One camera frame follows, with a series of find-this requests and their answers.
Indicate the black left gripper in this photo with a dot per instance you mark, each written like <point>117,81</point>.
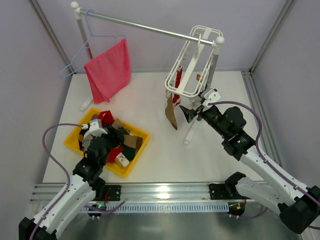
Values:
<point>110,133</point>

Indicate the aluminium mounting rail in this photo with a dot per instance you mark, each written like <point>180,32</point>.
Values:
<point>150,192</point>

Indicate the pink towel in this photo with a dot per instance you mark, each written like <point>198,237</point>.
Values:
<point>109,72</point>

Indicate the brown sock with dark toe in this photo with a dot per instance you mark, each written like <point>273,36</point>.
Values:
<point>133,141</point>

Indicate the red snowflake christmas sock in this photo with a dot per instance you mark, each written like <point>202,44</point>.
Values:
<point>176,100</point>

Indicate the red white snowman sock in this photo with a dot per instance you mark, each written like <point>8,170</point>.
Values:
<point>116,156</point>

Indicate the red sock in bin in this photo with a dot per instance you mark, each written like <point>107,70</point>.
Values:
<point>106,118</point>

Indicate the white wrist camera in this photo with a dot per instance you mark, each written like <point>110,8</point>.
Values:
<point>209,96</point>
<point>95,128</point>

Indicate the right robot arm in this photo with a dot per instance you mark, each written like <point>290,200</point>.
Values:
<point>297,204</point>

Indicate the metal clothes rack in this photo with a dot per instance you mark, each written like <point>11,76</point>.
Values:
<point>160,47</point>

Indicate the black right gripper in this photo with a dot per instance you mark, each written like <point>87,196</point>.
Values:
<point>198,113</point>

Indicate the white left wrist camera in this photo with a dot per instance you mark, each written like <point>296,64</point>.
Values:
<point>95,128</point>

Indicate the white sock clip hanger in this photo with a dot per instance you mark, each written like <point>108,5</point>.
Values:
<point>201,34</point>

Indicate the dark green sock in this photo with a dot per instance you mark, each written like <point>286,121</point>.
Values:
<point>129,152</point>

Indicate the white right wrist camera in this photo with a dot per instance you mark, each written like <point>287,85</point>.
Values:
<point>209,96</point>

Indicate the blue wire hanger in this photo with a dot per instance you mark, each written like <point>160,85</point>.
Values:
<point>79,12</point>

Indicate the slotted cable duct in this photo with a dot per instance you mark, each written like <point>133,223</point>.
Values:
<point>156,207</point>

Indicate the yellow plastic bin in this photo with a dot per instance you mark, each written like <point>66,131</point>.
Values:
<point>71,142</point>

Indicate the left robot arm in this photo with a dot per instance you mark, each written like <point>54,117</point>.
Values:
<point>82,186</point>

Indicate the tan ribbed sock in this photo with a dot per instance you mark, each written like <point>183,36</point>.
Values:
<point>169,113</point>

